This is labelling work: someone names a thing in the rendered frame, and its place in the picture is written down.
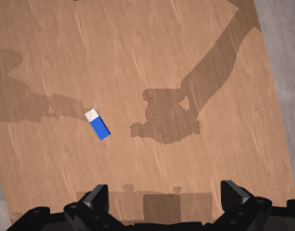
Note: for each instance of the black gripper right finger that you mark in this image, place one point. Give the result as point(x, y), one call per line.
point(246, 212)

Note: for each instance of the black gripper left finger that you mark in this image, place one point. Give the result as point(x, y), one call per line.
point(75, 216)

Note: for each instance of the blue and white eraser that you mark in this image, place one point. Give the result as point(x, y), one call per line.
point(98, 124)

